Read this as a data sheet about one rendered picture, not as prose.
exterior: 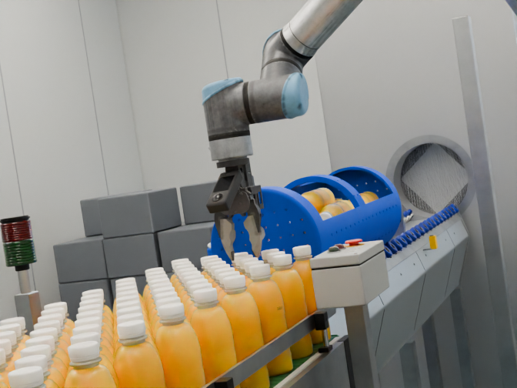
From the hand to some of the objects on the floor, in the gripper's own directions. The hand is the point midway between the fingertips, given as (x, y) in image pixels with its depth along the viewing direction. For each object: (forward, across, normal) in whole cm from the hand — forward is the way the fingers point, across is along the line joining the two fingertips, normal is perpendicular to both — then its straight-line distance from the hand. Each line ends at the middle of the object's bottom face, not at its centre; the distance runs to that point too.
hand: (242, 253), depth 202 cm
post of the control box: (+111, -24, +2) cm, 114 cm away
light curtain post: (+111, -27, -167) cm, 203 cm away
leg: (+111, +12, -221) cm, 248 cm away
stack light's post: (+111, +42, +20) cm, 120 cm away
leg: (+111, -2, -221) cm, 248 cm away
